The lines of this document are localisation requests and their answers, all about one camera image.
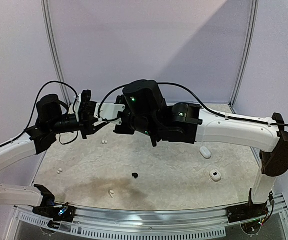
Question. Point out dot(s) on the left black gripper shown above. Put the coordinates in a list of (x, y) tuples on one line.
[(90, 127)]

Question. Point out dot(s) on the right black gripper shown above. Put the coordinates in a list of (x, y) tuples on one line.
[(121, 120)]

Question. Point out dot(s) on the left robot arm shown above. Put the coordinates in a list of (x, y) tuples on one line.
[(39, 138)]

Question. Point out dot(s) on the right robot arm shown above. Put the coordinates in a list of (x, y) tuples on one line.
[(144, 110)]

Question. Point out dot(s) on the white oval charging case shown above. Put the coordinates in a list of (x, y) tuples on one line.
[(205, 153)]

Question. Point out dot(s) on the white case with black window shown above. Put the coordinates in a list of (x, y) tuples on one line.
[(214, 175)]

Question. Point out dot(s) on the black clip earbud centre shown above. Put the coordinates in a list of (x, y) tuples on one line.
[(135, 175)]

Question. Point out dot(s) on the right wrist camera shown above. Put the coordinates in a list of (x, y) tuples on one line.
[(108, 112)]

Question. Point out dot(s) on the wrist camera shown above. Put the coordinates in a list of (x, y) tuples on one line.
[(108, 112), (83, 107)]

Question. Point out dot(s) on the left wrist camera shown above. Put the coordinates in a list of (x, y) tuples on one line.
[(83, 107)]

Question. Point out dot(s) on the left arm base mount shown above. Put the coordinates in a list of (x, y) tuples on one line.
[(57, 212)]

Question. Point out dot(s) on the aluminium front rail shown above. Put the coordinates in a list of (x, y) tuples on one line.
[(107, 224)]

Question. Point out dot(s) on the right aluminium frame post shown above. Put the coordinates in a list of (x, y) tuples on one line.
[(245, 53)]

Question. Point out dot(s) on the aluminium frame post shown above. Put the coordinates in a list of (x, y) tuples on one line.
[(245, 53), (45, 4)]

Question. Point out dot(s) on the left aluminium frame post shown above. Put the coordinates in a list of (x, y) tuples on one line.
[(45, 4)]

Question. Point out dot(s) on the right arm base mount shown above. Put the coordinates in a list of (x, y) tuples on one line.
[(245, 211)]

